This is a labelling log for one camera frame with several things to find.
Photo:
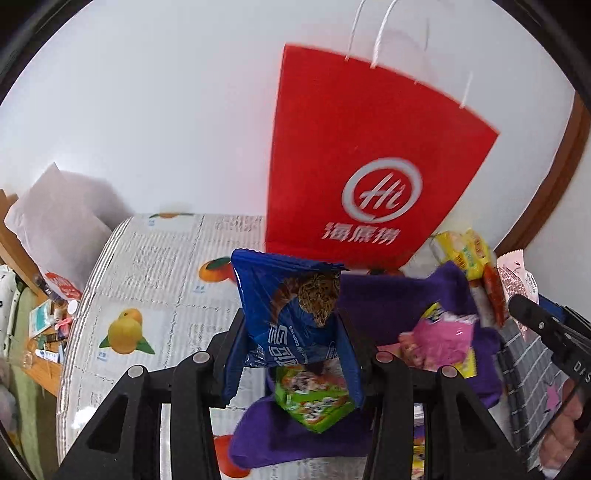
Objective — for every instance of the wooden desk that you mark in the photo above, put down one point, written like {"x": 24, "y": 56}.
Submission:
{"x": 18, "y": 249}

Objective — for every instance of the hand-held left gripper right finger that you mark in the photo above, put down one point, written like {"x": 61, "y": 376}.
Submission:
{"x": 362, "y": 355}

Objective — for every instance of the white plastic bag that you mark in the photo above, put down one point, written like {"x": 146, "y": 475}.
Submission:
{"x": 60, "y": 221}

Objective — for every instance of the pink yellow-edged snack packet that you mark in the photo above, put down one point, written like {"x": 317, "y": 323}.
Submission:
{"x": 448, "y": 337}

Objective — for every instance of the fruit print tablecloth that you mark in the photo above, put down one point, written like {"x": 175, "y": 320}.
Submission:
{"x": 152, "y": 277}

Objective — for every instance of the white pink snack packet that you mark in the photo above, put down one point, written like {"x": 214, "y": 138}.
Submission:
{"x": 515, "y": 274}

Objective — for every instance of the white dotted cloth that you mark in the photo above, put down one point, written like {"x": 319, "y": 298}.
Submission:
{"x": 7, "y": 304}

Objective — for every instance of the orange chips bag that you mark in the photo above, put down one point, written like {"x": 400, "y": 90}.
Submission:
{"x": 495, "y": 295}

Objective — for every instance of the brown wooden frame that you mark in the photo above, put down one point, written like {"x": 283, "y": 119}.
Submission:
{"x": 558, "y": 175}

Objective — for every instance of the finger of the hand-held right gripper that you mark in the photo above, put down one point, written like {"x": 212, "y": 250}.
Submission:
{"x": 558, "y": 310}
{"x": 531, "y": 314}

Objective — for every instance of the blue snack packet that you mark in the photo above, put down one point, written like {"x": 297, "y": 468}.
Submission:
{"x": 286, "y": 332}

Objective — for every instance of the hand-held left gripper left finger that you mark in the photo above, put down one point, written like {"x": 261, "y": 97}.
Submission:
{"x": 226, "y": 353}

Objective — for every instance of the pink multicolour snack packet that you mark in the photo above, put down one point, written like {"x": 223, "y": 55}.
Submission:
{"x": 408, "y": 350}

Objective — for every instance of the person's right hand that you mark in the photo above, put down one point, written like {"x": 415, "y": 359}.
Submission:
{"x": 561, "y": 443}

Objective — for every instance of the yellow chips bag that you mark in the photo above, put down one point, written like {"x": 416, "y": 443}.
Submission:
{"x": 461, "y": 251}

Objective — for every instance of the red paper bag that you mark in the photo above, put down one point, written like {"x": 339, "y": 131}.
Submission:
{"x": 360, "y": 138}

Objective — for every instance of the small white box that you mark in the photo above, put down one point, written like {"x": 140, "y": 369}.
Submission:
{"x": 39, "y": 319}

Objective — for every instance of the purple cloth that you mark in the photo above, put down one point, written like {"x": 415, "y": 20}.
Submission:
{"x": 383, "y": 304}

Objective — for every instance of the green snack packet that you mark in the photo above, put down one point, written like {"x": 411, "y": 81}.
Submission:
{"x": 314, "y": 397}

